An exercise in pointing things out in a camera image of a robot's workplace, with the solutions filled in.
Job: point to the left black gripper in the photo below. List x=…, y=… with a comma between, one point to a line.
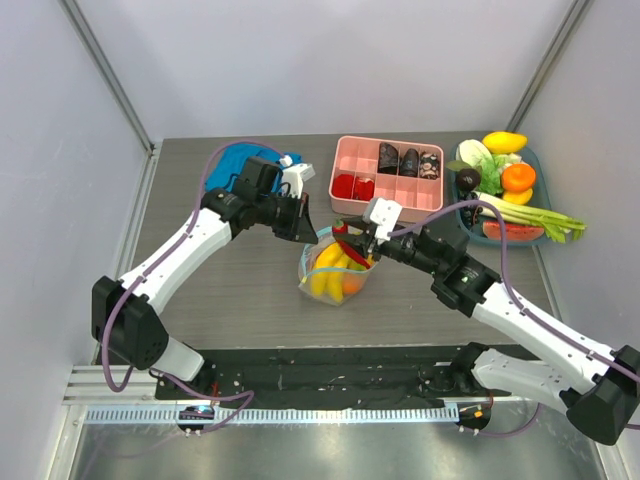
x=299, y=227

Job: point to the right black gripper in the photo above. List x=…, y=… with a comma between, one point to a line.
x=368, y=240

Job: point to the red chili pepper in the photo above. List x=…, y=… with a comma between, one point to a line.
x=339, y=227

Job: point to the yellow banana bunch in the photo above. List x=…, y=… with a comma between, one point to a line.
x=326, y=267

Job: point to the clear zip top bag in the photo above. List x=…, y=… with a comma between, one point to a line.
x=324, y=237

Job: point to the orange fruit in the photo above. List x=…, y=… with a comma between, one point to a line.
x=352, y=285

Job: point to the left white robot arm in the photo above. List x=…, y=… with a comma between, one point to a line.
x=126, y=311

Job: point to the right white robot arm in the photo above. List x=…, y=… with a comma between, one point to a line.
x=594, y=385

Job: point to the dark grape bunch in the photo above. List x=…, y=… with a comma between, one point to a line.
x=469, y=215

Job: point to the red item in tray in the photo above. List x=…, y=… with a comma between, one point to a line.
x=364, y=189
x=342, y=186

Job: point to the dark avocado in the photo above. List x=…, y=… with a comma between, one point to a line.
x=468, y=179

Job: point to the watermelon slice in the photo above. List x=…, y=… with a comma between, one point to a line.
x=515, y=233

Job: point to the white leek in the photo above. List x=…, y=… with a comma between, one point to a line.
x=491, y=204

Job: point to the pink compartment tray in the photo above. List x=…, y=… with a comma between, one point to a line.
x=359, y=156

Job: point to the dark patterned roll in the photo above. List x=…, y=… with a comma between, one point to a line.
x=410, y=164
x=388, y=159

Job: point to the yellow lemon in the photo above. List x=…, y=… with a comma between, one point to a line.
x=518, y=198

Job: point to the white cabbage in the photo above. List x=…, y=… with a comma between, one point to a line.
x=473, y=153

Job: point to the blue folded cloth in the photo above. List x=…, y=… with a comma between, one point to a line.
x=233, y=158

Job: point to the green celery stalks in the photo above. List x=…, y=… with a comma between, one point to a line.
x=558, y=227

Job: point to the yellow mango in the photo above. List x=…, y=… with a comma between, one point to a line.
x=503, y=142

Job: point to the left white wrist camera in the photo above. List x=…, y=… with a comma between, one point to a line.
x=294, y=176

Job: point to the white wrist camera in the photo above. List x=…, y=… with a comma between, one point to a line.
x=294, y=176
x=382, y=214

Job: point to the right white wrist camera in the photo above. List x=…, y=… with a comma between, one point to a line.
x=382, y=214

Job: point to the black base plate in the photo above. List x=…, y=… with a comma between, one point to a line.
x=332, y=379

